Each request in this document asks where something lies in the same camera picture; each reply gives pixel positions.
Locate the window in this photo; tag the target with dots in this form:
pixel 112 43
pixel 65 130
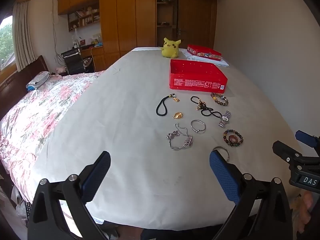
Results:
pixel 6 40

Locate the red tin box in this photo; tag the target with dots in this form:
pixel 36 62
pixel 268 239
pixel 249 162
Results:
pixel 197 83

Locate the pink soft toy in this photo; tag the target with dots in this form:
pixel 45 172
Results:
pixel 60 70

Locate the white folded towel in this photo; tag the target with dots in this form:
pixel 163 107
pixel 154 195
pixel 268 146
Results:
pixel 223 63

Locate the thin silver hoop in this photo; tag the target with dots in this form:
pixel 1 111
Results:
pixel 226 152

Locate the silver metal watch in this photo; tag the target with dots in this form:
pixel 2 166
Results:
pixel 224 118

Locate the wooden wardrobe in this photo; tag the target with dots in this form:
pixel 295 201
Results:
pixel 125 17

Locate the red tin lid with pictures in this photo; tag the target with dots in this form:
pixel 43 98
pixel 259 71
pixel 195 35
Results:
pixel 203 52

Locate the wooden door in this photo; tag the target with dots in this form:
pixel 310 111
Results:
pixel 195 17

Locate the dark wooden headboard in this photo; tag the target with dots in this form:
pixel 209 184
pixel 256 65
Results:
pixel 15 90

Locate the silver bangle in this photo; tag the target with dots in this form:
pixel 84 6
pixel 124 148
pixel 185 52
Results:
pixel 197 130

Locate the black office chair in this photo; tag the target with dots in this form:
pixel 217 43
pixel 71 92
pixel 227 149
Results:
pixel 72 62

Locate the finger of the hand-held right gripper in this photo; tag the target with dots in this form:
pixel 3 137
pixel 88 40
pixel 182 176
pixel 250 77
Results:
pixel 287 153
pixel 306 138

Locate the wooden desk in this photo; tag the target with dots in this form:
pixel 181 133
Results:
pixel 98 57

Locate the pink floral quilt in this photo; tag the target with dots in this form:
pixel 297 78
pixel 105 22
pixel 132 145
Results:
pixel 37 120

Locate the wooden bookshelf with books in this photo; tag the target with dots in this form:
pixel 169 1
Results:
pixel 83 17

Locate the grey and blue folded towel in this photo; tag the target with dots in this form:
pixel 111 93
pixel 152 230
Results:
pixel 37 80

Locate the person's right hand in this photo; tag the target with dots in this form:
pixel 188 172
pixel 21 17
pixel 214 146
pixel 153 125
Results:
pixel 306 205

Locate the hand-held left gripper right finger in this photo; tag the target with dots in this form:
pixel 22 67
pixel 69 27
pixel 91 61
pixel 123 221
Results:
pixel 225 177

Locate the beige curtain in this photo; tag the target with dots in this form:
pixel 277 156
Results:
pixel 23 37

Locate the gold pendant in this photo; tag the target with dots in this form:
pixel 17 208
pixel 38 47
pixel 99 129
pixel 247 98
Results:
pixel 178 115

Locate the yellow plush toy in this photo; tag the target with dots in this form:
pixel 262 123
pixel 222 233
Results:
pixel 170 48

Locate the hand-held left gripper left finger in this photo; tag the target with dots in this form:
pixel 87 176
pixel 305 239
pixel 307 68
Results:
pixel 97 172

